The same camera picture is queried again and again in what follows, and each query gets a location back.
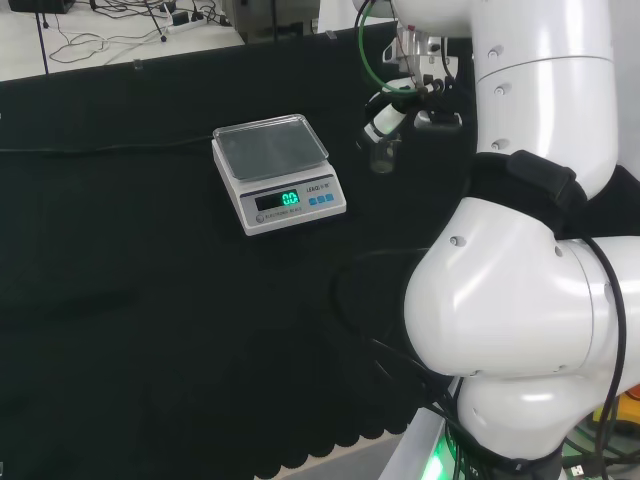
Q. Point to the black bench cloth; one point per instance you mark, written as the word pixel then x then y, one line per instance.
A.
pixel 150 300

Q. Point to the yellow stop button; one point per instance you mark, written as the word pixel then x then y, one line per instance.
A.
pixel 627 405

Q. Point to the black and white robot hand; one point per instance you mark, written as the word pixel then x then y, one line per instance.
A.
pixel 440 107

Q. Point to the small clear glass beaker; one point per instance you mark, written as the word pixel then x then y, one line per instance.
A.
pixel 384 162

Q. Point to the white electronic balance steel pan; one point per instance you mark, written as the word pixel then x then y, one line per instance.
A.
pixel 280 200

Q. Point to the grey metal cabinet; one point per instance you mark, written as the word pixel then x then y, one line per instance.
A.
pixel 270 20

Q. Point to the dark tripod leg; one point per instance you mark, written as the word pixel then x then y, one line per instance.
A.
pixel 43 45

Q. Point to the black box on floor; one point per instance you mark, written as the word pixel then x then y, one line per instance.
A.
pixel 40 5

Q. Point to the white power strip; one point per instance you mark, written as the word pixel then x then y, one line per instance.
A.
pixel 187 26

